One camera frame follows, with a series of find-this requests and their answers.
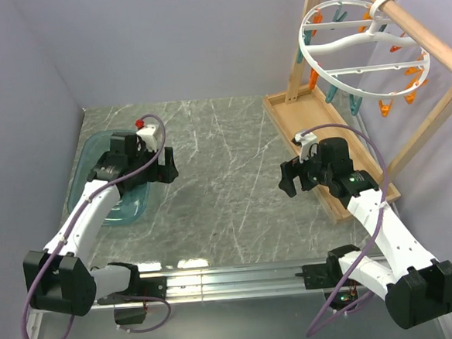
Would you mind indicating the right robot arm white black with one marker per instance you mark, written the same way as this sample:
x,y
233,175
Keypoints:
x,y
415,285

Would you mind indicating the wooden hanger rack frame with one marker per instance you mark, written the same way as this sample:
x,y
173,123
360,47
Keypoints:
x,y
299,104

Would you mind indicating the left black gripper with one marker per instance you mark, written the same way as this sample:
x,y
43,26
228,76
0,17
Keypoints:
x,y
170,170

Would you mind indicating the teal clothes peg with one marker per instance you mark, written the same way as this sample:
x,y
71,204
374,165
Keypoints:
x,y
355,104
331,93

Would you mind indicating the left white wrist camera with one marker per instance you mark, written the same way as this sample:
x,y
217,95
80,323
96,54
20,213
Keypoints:
x,y
149,135

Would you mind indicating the orange clothes peg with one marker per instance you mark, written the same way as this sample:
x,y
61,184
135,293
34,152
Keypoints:
x,y
385,107
313,79
409,98

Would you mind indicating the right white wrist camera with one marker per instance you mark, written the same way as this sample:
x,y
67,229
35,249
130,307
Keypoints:
x,y
304,141

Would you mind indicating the aluminium mounting rail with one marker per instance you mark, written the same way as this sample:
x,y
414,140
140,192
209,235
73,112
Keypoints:
x,y
183,286

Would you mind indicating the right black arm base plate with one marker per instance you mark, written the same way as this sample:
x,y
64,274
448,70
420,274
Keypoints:
x,y
316,276

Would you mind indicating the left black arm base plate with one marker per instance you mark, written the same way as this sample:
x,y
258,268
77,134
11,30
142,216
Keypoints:
x,y
148,287

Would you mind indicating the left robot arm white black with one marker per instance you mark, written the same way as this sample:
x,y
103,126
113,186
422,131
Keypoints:
x,y
57,278

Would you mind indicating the teal transparent plastic bin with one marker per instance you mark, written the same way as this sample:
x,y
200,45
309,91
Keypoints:
x,y
132,204

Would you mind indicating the white round clip hanger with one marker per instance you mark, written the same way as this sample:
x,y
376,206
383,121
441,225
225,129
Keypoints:
x,y
372,33

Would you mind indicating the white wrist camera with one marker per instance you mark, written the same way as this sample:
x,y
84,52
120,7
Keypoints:
x,y
149,135
304,141

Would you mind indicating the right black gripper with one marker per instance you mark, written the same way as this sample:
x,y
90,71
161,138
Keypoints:
x,y
286,181

